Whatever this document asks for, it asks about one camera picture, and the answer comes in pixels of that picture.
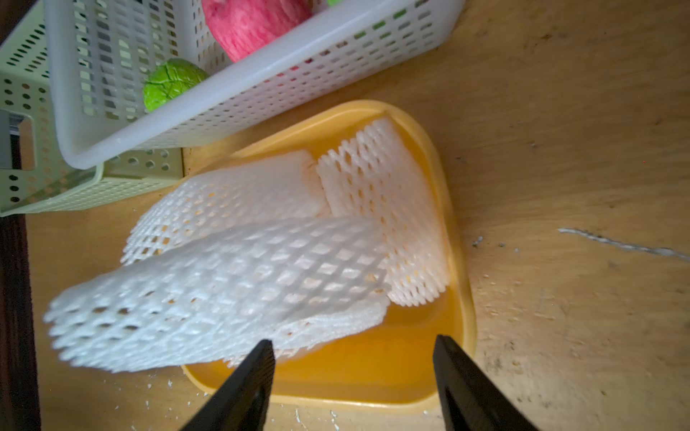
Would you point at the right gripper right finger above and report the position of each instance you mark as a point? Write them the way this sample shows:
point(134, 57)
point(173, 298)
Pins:
point(468, 398)

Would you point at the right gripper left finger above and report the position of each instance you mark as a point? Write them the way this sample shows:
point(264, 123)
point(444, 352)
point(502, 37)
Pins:
point(242, 402)

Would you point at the white foam net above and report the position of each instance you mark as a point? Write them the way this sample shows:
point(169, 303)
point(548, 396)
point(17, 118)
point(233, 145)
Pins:
point(266, 189)
point(298, 283)
point(374, 175)

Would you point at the green apple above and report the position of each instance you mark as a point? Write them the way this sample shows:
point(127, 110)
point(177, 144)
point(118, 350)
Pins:
point(170, 80)

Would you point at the yellow plastic tray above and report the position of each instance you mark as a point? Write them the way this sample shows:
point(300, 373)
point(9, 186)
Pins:
point(389, 367)

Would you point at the green plastic basket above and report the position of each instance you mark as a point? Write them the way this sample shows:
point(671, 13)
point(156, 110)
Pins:
point(34, 176)

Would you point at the white plastic basket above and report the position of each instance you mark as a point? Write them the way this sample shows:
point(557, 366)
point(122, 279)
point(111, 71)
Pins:
point(101, 53)

